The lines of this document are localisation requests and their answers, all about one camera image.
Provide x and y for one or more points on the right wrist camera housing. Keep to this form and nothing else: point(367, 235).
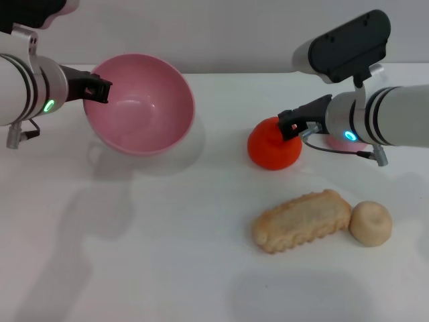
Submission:
point(345, 47)

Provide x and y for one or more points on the orange toy fruit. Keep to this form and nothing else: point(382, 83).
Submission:
point(268, 154)

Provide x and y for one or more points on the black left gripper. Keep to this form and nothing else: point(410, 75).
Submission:
point(75, 85)

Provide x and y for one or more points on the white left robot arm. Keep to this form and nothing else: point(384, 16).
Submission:
point(20, 87)

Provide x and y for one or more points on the left wrist camera housing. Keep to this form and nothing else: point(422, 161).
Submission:
point(30, 11)

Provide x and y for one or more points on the round beige toy bun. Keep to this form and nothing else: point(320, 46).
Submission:
point(370, 224)

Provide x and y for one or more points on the long toy bread loaf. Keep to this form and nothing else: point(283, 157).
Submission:
point(301, 223)

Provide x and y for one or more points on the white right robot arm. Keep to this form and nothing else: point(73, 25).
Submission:
point(385, 117)

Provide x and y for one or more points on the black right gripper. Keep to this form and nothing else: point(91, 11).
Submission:
point(316, 114)

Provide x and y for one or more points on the pink plastic bowl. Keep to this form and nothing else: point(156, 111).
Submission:
point(144, 110)

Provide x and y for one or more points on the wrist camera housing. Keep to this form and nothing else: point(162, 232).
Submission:
point(345, 47)
point(30, 11)

